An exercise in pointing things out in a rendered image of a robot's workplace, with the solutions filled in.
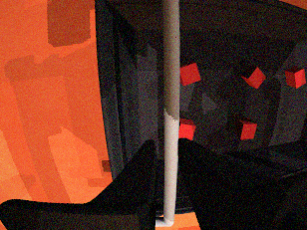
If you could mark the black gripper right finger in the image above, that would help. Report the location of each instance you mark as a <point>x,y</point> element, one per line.
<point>226,196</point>

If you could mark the grey metal bar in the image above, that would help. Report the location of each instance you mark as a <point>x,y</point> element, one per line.
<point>170,99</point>

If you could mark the small red block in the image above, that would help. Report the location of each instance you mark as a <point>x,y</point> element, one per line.
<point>186,128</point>
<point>244,127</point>
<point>253,76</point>
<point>188,73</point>
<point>295,77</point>

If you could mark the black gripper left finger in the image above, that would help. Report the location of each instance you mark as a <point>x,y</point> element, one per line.
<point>128,203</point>

